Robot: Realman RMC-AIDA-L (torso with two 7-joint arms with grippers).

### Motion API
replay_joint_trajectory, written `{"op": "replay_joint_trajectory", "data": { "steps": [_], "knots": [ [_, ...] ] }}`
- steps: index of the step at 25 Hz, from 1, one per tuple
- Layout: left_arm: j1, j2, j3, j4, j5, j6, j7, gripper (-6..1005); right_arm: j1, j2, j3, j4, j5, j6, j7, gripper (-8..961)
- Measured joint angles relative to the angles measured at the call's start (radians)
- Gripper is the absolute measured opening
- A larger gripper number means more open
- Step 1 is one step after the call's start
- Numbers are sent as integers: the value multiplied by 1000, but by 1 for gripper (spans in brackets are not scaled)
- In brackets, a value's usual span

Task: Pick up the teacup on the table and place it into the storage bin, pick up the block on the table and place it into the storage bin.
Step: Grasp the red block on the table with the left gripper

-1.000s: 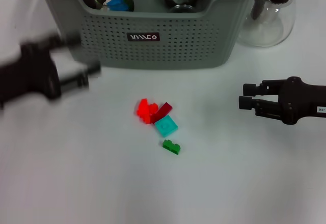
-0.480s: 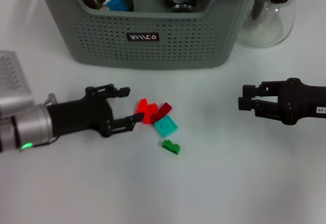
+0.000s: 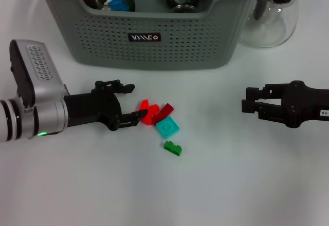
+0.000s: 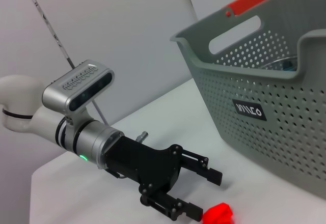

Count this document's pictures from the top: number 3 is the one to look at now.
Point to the glass carafe black lid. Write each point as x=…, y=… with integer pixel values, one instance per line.
x=270, y=30

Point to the blue square building plate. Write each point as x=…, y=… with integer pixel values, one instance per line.
x=119, y=3

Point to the green building brick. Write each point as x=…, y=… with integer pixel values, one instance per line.
x=172, y=148

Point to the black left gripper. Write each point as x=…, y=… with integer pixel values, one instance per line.
x=90, y=108

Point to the bright red building brick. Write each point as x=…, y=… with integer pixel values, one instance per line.
x=150, y=111

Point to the grey-green perforated storage bin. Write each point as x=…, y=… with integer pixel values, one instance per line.
x=108, y=43

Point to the teal building brick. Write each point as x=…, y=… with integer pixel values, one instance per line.
x=167, y=127

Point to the dark red building brick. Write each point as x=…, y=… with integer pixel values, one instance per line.
x=164, y=111

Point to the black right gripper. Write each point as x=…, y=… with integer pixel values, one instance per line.
x=303, y=105

